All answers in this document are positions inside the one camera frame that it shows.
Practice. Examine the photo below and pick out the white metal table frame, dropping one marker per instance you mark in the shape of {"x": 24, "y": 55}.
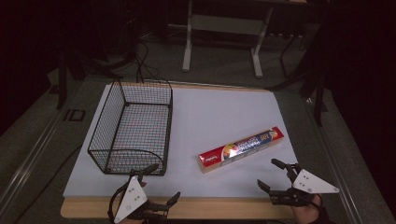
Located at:
{"x": 225, "y": 34}

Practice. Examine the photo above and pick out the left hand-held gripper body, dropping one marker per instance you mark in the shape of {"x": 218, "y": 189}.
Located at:
{"x": 131, "y": 199}

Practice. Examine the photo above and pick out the person's right hand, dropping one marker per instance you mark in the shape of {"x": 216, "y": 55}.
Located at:
{"x": 305, "y": 211}

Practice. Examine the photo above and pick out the person's left hand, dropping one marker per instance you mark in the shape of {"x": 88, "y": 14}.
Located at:
{"x": 140, "y": 214}

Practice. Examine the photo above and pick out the black floor socket plate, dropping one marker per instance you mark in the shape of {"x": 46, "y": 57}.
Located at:
{"x": 74, "y": 115}

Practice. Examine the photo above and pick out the metal floor rail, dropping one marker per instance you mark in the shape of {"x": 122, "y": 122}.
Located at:
{"x": 26, "y": 158}
{"x": 337, "y": 165}

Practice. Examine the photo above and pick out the long red foil box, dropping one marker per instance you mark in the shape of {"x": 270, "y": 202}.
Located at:
{"x": 241, "y": 149}

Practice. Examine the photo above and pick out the black stand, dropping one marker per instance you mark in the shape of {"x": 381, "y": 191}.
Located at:
{"x": 67, "y": 71}
{"x": 314, "y": 77}

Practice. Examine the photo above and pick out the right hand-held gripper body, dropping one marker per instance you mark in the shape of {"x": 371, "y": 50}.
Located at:
{"x": 300, "y": 190}

